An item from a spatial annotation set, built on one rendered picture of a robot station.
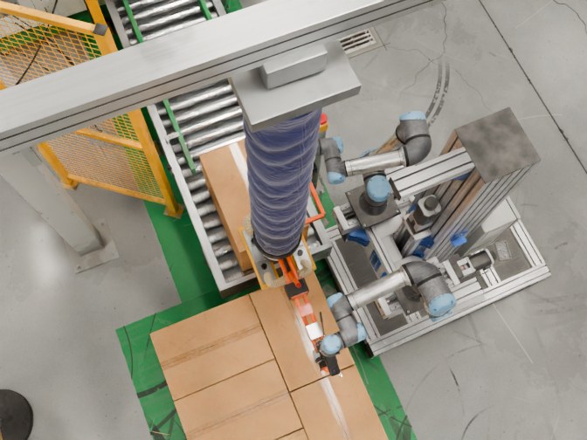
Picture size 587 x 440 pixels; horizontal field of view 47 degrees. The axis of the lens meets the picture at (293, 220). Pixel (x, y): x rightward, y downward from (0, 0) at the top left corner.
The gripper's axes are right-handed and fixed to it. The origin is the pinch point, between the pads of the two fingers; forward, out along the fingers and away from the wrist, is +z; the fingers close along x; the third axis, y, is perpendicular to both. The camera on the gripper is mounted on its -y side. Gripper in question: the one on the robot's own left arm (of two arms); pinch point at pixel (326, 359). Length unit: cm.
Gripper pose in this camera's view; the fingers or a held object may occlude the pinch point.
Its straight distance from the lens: 316.4
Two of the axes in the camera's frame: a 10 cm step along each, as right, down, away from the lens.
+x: -9.3, 3.3, -1.5
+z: -0.3, 3.2, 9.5
